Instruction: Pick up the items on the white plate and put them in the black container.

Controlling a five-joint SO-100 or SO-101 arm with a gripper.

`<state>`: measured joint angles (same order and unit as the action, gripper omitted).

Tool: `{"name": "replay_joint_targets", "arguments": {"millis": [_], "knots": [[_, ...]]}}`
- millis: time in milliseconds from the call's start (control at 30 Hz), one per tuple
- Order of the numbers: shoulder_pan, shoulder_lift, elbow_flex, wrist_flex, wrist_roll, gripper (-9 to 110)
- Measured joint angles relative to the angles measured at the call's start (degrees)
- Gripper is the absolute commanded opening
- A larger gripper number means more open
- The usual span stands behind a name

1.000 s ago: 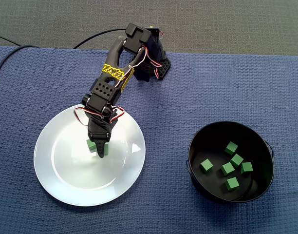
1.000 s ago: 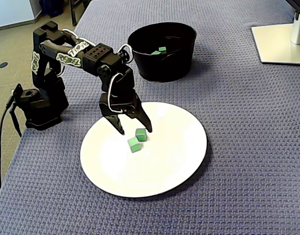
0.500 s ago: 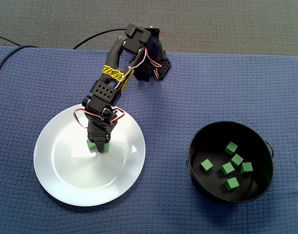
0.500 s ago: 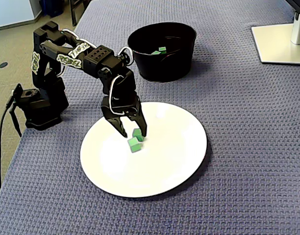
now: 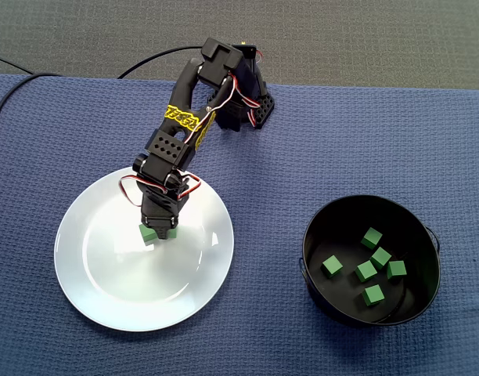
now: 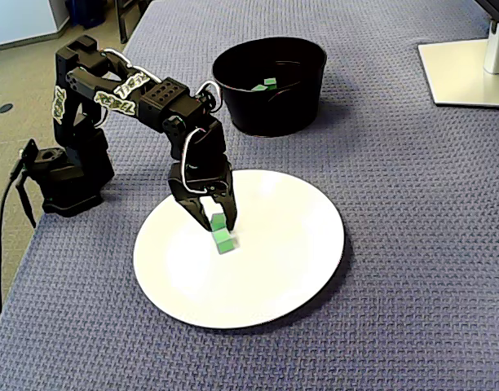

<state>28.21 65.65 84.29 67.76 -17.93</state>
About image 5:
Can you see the blue woven table cloth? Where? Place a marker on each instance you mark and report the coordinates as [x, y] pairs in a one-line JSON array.
[[263, 313]]

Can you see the black robot arm with stickers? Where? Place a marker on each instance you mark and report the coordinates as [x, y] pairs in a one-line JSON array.
[[173, 117]]

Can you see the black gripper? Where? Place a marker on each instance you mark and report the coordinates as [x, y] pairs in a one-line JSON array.
[[160, 222]]

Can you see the white round plate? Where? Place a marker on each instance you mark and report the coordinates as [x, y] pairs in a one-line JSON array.
[[145, 305]]

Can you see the green cube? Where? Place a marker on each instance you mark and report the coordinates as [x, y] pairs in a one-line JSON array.
[[372, 237], [147, 235], [332, 266], [397, 269], [373, 294], [366, 270], [172, 233], [380, 257]]

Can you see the black round container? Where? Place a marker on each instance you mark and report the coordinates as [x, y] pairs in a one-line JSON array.
[[341, 305]]

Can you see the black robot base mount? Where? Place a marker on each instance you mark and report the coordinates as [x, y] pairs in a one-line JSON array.
[[263, 107]]

